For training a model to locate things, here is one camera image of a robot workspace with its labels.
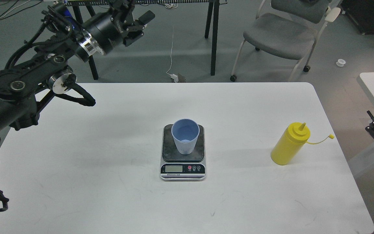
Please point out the grey office chair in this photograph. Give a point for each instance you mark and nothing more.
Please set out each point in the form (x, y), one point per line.
(286, 38)

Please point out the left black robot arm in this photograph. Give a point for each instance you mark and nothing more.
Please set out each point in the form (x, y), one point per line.
(39, 71)

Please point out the small white spool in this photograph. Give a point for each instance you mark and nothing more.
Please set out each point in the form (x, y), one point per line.
(340, 62)

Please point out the black equipment case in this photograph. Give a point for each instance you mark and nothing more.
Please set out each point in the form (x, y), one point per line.
(361, 13)

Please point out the digital kitchen scale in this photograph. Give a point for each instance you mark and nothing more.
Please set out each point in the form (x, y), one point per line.
(176, 166)

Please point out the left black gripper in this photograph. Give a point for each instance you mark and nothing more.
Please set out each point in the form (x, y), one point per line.
(101, 33)

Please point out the yellow squeeze bottle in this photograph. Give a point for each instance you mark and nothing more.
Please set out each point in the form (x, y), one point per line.
(295, 136)

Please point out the blue ribbed plastic cup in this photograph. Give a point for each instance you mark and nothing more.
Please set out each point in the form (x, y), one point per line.
(185, 133)

